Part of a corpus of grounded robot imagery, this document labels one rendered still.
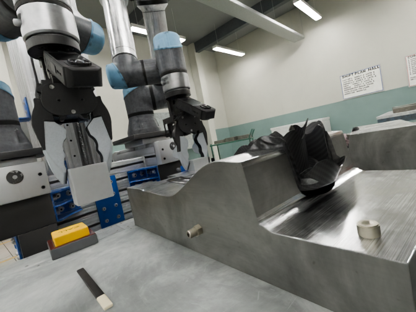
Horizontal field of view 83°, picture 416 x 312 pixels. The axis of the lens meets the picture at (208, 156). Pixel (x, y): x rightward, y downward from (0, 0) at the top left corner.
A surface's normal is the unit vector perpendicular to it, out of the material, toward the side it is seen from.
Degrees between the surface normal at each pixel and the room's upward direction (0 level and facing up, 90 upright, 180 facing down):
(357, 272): 90
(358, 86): 90
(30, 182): 90
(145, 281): 0
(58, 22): 90
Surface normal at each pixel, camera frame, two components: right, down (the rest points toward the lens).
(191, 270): -0.19, -0.98
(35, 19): 0.11, 0.05
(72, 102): 0.62, -0.07
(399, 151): -0.55, 0.17
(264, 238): -0.76, 0.19
